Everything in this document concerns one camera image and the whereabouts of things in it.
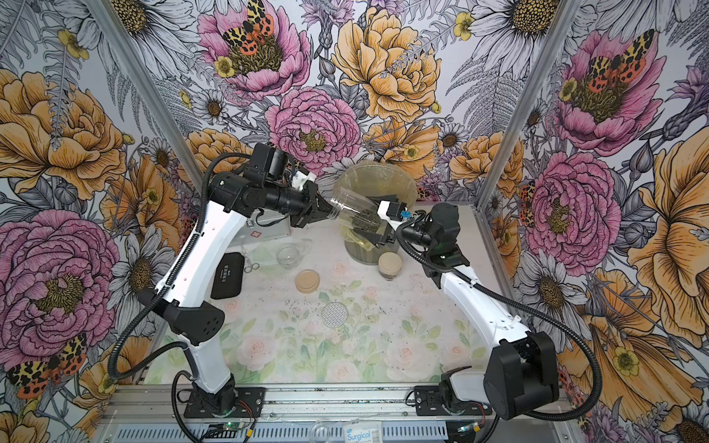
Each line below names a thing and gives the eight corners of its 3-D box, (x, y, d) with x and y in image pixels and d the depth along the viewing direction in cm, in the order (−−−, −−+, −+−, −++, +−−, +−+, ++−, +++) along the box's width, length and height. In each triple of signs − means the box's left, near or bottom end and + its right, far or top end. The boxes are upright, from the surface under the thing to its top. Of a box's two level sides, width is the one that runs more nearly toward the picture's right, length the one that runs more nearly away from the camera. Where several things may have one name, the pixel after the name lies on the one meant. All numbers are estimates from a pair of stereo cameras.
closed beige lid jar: (378, 280, 100) (379, 268, 94) (377, 262, 104) (378, 251, 99) (400, 280, 100) (402, 269, 94) (398, 263, 104) (400, 251, 99)
